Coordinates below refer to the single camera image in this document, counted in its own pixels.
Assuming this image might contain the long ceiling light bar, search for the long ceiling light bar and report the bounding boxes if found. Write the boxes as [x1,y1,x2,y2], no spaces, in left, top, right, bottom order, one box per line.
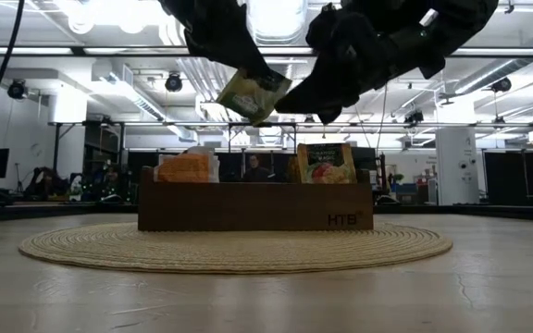
[0,44,533,59]

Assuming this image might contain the person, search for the person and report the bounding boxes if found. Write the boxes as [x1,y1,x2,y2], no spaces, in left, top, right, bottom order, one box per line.
[242,154,273,183]

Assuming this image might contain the brown wooden tea box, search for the brown wooden tea box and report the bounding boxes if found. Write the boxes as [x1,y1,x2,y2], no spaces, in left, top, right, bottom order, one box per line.
[137,166,375,232]

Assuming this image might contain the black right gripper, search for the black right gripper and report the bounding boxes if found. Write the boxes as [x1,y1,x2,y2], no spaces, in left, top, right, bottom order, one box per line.
[274,18,448,126]

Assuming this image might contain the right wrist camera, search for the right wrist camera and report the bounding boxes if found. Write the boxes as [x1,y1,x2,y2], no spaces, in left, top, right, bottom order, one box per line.
[305,2,388,61]

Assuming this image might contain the orange white tea packet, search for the orange white tea packet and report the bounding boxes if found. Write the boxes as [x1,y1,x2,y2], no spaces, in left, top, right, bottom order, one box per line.
[153,146,221,184]
[156,152,212,184]

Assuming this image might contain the black partition panel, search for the black partition panel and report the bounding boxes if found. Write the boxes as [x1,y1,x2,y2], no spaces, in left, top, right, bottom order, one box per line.
[127,151,301,205]
[483,150,533,207]

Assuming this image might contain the round woven straw placemat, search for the round woven straw placemat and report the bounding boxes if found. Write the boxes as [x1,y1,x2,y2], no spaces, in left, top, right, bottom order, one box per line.
[18,221,453,275]

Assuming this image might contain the silver ventilation duct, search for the silver ventilation duct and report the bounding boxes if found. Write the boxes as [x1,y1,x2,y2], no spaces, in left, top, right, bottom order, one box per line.
[242,0,309,122]

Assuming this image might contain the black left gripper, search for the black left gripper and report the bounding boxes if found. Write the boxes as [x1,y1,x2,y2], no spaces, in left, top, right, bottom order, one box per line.
[157,0,291,92]

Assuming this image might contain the black aluminium rig frame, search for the black aluminium rig frame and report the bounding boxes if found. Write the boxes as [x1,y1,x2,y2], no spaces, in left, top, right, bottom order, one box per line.
[0,202,533,224]

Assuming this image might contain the yellow tea packet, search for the yellow tea packet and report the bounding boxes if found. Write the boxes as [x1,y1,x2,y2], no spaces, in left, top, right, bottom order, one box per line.
[215,68,293,126]

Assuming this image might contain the white square pillar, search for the white square pillar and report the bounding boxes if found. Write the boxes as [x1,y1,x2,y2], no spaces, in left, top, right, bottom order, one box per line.
[435,127,480,207]

